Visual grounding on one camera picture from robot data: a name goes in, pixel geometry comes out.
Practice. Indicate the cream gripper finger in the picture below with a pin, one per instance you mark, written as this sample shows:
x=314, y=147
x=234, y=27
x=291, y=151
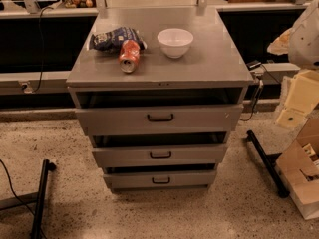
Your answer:
x=303, y=95
x=290, y=118

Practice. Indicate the grey drawer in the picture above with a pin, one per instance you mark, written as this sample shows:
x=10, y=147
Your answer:
x=160, y=179
x=159, y=120
x=159, y=155

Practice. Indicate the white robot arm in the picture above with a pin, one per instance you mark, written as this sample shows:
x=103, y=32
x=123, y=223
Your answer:
x=301, y=44

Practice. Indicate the grey top drawer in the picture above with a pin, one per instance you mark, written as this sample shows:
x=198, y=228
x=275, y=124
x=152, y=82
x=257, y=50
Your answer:
x=159, y=120

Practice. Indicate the grey drawer cabinet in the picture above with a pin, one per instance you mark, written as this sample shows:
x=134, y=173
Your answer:
x=211, y=72

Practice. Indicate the grey bottom drawer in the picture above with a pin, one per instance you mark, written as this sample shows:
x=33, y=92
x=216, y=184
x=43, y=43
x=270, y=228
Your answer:
x=160, y=179

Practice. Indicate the cardboard box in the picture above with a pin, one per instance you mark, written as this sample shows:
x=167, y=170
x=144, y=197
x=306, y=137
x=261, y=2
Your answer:
x=299, y=172

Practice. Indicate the black power adapter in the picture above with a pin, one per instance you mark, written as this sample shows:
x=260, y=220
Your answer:
x=253, y=65

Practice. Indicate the white bowl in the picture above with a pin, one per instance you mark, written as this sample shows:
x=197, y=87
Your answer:
x=174, y=42

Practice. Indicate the orange soda can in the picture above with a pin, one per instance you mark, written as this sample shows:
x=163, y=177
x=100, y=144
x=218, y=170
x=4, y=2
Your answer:
x=129, y=56

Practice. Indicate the blue chip bag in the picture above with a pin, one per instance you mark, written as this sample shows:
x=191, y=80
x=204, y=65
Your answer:
x=111, y=42

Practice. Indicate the black stand leg left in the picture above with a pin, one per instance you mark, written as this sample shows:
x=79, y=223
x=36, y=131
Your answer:
x=34, y=201

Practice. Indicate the wall power outlet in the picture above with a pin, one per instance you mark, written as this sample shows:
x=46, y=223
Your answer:
x=26, y=87

